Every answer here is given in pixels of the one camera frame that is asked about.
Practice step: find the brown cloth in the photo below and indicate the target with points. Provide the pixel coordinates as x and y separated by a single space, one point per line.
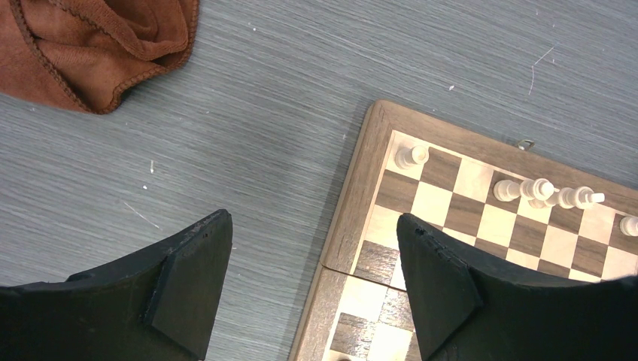
84 55

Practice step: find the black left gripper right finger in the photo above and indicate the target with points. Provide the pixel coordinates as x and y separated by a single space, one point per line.
468 304

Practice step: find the light wooden king piece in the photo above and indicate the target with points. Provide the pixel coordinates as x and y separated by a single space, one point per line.
581 198

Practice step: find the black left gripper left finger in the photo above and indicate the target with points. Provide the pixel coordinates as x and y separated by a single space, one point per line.
158 303

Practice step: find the light wooden rook corner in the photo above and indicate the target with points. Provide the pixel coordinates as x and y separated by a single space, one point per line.
409 157

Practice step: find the light wooden queen piece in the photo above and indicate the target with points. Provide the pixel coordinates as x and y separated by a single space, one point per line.
509 190

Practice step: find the wooden chessboard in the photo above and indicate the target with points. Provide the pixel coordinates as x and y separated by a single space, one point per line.
358 307

